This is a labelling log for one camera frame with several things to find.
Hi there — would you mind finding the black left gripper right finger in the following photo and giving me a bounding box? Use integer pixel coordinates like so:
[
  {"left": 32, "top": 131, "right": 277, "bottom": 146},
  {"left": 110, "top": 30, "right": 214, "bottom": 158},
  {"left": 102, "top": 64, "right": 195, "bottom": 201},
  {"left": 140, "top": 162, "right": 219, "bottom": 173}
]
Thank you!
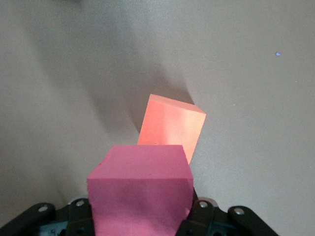
[{"left": 179, "top": 194, "right": 281, "bottom": 236}]

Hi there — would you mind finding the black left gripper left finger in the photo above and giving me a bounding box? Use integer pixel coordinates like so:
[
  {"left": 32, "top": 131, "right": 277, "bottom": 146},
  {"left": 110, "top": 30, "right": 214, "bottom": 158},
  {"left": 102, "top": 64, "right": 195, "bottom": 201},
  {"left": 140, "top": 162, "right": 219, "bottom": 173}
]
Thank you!
[{"left": 0, "top": 196, "right": 95, "bottom": 236}]

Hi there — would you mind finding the red foam cube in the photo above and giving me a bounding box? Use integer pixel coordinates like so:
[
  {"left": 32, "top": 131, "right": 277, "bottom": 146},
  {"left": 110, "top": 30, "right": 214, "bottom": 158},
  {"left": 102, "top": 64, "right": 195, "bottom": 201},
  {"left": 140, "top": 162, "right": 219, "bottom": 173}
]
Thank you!
[{"left": 87, "top": 145, "right": 193, "bottom": 236}]

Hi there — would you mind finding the brown table cover sheet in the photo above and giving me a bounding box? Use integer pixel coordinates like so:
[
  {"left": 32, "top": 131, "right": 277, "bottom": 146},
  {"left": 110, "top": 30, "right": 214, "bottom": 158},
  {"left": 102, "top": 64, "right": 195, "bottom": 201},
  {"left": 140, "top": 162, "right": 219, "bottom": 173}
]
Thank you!
[{"left": 0, "top": 0, "right": 315, "bottom": 236}]

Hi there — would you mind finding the orange foam cube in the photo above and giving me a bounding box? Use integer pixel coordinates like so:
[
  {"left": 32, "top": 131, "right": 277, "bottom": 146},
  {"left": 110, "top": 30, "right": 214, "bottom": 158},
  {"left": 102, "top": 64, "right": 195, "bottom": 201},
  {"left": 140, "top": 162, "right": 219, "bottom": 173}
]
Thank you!
[{"left": 136, "top": 93, "right": 207, "bottom": 165}]

